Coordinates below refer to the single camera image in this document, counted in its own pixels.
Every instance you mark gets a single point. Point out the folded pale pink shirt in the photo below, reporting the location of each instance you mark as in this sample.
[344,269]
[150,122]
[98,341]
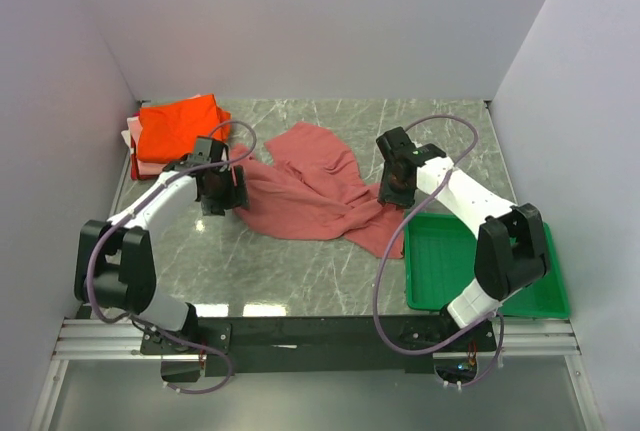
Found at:
[131,136]

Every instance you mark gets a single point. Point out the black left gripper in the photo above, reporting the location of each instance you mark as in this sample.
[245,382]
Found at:
[236,196]

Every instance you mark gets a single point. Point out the dusty pink t shirt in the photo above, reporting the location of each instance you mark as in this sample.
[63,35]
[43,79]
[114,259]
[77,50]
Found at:
[313,190]

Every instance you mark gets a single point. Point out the folded orange t shirt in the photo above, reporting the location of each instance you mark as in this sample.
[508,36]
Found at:
[170,131]

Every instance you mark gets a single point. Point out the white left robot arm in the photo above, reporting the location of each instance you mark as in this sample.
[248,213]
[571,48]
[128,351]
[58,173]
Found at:
[115,265]

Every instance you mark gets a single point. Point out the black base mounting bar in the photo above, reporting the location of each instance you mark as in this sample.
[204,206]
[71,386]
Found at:
[312,344]

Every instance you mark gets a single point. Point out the folded red shirt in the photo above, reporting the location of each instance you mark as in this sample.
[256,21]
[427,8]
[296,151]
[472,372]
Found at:
[138,169]

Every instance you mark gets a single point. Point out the green plastic tray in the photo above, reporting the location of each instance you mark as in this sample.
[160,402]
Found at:
[439,264]

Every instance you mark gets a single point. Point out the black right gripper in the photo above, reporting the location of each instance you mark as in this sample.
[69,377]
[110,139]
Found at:
[404,201]

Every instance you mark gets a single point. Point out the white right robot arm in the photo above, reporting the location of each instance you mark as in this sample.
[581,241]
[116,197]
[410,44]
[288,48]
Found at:
[512,251]

